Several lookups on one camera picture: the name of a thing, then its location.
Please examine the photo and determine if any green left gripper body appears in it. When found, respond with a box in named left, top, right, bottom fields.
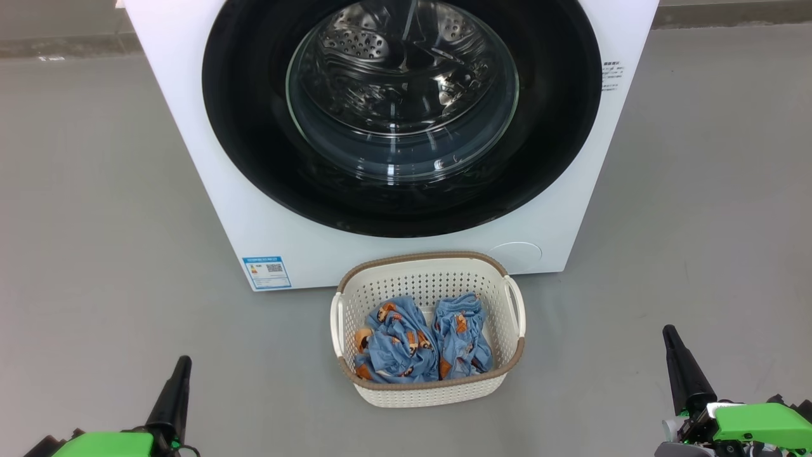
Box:
left=25, top=427, right=185, bottom=457

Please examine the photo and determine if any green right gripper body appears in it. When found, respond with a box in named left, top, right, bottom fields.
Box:
left=655, top=401, right=812, bottom=457

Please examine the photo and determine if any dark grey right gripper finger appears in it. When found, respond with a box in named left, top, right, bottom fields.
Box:
left=663, top=325, right=717, bottom=417

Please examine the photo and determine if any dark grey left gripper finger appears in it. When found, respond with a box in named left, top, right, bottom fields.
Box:
left=146, top=355, right=192, bottom=445

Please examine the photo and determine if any blue patterned garment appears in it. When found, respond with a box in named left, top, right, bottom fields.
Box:
left=431, top=292, right=494, bottom=380
left=354, top=296, right=440, bottom=384

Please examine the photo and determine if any round black washer door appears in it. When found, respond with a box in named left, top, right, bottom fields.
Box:
left=202, top=0, right=603, bottom=239

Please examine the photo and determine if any white front-load washing machine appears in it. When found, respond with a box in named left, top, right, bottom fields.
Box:
left=124, top=0, right=660, bottom=293

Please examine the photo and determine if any stainless steel washing machine drum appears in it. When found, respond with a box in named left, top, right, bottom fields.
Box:
left=289, top=0, right=520, bottom=185

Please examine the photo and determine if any blue energy label sticker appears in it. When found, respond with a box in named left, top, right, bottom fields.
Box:
left=242, top=256, right=292, bottom=291

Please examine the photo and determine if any round white filter cover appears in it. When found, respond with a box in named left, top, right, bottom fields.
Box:
left=487, top=241, right=543, bottom=274

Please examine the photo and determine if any cream perforated laundry basket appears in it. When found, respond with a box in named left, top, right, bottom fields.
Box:
left=330, top=251, right=527, bottom=408

